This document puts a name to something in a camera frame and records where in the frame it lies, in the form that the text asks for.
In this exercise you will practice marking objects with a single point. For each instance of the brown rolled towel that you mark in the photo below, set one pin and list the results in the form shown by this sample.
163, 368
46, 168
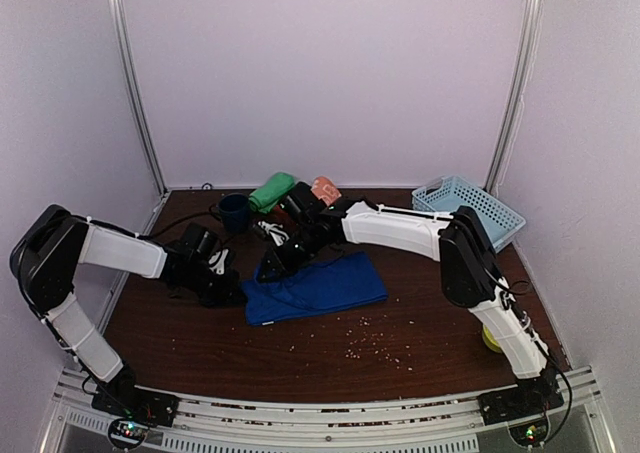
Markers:
279, 215

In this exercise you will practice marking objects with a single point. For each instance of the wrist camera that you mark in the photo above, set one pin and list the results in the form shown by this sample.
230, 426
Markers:
272, 232
220, 261

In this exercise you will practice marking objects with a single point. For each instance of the front aluminium rail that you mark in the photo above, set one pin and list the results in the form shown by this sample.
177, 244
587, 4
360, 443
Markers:
449, 423

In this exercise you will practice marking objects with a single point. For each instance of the green rolled towel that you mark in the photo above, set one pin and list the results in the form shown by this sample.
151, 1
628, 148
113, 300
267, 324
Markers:
264, 198

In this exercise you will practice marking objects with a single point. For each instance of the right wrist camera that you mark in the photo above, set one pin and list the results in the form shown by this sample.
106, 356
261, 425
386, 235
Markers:
272, 232

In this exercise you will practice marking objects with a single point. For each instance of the right aluminium frame post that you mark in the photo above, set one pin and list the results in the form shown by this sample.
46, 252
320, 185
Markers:
509, 123

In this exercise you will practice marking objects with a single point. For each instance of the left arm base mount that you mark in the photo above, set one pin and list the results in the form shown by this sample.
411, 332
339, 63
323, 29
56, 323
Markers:
132, 424

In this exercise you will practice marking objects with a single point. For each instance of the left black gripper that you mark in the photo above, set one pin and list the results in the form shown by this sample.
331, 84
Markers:
230, 290

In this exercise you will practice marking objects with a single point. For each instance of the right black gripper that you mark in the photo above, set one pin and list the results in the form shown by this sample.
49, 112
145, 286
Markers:
281, 265

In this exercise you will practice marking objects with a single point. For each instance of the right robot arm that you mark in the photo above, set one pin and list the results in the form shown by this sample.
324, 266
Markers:
469, 273

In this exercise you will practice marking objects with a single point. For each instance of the orange patterned rolled towel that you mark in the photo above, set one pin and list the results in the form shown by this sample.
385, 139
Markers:
325, 190

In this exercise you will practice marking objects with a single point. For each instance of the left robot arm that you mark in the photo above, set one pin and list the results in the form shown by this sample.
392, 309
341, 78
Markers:
60, 245

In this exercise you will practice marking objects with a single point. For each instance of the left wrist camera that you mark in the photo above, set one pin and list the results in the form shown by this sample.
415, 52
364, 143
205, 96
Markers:
220, 261

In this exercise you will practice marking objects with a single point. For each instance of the dark blue mug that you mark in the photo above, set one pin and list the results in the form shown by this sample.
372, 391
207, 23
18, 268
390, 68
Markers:
233, 211

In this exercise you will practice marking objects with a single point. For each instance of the yellow-green bowl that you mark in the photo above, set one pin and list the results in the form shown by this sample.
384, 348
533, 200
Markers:
490, 341

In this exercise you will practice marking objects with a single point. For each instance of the aluminium frame post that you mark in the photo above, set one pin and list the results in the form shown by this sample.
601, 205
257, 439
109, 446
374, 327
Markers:
117, 11
509, 123

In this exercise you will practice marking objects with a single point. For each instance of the light blue plastic basket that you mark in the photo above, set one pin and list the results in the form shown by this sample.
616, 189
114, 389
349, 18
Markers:
447, 194

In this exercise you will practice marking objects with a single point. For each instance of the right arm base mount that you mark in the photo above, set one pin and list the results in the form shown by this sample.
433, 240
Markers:
526, 412

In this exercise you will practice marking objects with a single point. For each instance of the blue towel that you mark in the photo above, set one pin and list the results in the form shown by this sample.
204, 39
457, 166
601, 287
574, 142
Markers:
327, 287

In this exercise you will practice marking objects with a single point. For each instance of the left aluminium frame post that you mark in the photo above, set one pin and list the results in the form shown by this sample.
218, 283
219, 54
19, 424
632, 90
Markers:
117, 11

